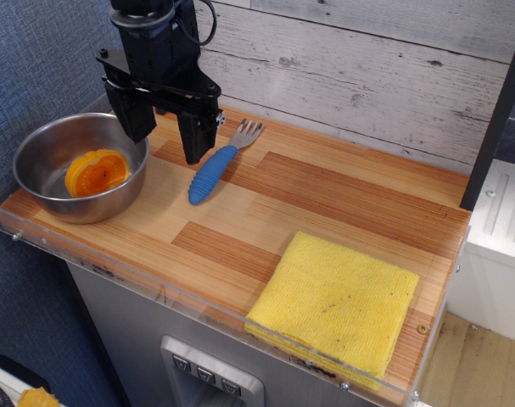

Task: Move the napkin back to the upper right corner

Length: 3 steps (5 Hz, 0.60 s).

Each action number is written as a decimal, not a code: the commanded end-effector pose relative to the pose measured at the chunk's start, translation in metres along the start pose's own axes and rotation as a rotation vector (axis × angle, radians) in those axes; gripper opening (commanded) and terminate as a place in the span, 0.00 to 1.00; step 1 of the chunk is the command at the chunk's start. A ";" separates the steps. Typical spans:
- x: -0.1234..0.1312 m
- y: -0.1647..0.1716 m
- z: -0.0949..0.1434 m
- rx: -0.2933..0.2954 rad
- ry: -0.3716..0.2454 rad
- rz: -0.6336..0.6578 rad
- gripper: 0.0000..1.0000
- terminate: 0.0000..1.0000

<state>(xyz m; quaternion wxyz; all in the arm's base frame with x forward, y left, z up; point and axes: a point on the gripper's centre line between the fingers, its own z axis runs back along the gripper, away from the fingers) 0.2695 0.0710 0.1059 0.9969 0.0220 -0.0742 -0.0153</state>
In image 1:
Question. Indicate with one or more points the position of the stainless steel bowl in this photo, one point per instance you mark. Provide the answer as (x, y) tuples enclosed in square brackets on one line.
[(42, 159)]

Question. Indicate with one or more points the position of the black vertical post right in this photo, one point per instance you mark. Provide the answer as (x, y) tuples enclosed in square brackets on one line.
[(491, 140)]

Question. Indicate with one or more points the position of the white ribbed appliance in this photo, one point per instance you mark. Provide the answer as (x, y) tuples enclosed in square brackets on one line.
[(482, 288)]

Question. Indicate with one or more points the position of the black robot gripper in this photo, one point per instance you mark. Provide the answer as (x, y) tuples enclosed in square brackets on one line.
[(158, 67)]

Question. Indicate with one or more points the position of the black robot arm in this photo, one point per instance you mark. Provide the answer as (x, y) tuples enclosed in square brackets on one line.
[(149, 10)]

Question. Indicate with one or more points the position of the grey cabinet with dispenser panel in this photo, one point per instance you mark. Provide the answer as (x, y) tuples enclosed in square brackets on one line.
[(166, 354)]

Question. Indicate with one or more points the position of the black white object bottom left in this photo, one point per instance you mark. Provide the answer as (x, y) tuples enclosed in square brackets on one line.
[(16, 378)]

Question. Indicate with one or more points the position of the blue handled metal fork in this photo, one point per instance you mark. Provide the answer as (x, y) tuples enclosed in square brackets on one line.
[(207, 178)]

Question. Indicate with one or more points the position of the orange plastic pumpkin toy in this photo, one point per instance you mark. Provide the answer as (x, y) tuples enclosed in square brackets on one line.
[(96, 172)]

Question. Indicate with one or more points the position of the yellow object bottom left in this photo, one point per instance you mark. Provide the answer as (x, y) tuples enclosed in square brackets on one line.
[(37, 397)]

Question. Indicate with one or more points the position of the yellow napkin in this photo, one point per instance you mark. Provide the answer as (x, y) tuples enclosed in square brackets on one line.
[(336, 307)]

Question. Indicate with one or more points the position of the clear acrylic table guard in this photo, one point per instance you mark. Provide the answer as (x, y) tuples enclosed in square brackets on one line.
[(215, 262)]

